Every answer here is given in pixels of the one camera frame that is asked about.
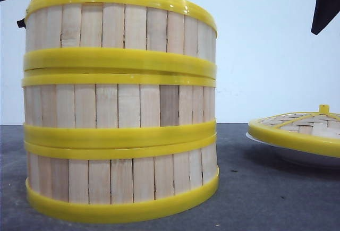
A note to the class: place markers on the bamboo steamer lid yellow rim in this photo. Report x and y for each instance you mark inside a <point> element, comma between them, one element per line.
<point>310,132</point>

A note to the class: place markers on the side bamboo steamer basket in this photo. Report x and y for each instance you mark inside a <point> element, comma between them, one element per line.
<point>161,42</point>

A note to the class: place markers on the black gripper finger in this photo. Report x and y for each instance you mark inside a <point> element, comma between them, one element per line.
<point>325,11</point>

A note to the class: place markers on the white plate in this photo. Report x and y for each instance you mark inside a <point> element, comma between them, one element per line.
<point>301,157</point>

